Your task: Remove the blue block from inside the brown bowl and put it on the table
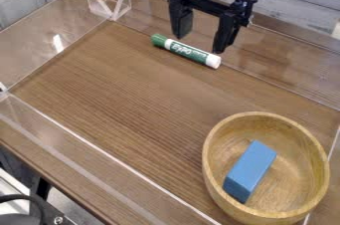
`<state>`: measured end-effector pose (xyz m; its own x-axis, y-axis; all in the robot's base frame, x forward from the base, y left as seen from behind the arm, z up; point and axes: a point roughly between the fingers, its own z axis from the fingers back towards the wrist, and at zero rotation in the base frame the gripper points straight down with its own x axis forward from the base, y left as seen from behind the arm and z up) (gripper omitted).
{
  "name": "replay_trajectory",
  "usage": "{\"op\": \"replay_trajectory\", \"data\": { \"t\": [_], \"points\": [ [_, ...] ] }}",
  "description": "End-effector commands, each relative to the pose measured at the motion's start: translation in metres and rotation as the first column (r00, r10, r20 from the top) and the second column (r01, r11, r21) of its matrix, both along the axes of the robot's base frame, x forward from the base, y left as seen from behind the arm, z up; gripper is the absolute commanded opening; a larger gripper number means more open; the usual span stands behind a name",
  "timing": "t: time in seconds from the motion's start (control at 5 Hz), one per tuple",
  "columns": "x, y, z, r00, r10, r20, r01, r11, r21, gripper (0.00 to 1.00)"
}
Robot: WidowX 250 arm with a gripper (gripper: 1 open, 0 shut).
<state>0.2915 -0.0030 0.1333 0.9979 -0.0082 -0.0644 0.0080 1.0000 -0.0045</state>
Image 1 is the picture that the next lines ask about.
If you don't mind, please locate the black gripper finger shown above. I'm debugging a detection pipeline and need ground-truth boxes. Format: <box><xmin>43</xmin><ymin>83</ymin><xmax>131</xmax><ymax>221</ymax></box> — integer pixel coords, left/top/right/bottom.
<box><xmin>213</xmin><ymin>14</ymin><xmax>241</xmax><ymax>54</ymax></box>
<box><xmin>170</xmin><ymin>0</ymin><xmax>193</xmax><ymax>39</ymax></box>

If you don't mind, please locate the blue rectangular block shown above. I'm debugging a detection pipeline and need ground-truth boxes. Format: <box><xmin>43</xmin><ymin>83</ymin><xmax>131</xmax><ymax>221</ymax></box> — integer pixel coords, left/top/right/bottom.
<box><xmin>222</xmin><ymin>140</ymin><xmax>277</xmax><ymax>204</ymax></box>

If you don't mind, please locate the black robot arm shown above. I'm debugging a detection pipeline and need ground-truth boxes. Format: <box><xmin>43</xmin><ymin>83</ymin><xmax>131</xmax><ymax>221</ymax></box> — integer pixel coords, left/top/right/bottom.
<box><xmin>169</xmin><ymin>0</ymin><xmax>258</xmax><ymax>54</ymax></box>

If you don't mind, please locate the brown wooden bowl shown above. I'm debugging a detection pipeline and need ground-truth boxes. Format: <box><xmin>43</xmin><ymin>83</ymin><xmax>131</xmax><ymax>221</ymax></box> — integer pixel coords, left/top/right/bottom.
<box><xmin>202</xmin><ymin>112</ymin><xmax>331</xmax><ymax>225</ymax></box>

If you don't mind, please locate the green Expo marker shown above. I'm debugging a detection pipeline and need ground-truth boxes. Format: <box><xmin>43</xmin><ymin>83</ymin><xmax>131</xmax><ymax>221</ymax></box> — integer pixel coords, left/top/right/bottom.
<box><xmin>153</xmin><ymin>34</ymin><xmax>222</xmax><ymax>69</ymax></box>

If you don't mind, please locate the clear acrylic corner bracket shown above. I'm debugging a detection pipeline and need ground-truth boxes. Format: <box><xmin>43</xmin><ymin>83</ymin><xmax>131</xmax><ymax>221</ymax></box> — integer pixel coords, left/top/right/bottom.
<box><xmin>89</xmin><ymin>0</ymin><xmax>133</xmax><ymax>22</ymax></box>

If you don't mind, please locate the black cable lower left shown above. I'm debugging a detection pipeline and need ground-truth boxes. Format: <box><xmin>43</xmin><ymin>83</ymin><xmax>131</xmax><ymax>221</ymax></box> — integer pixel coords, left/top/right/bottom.
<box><xmin>0</xmin><ymin>194</ymin><xmax>51</xmax><ymax>225</ymax></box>

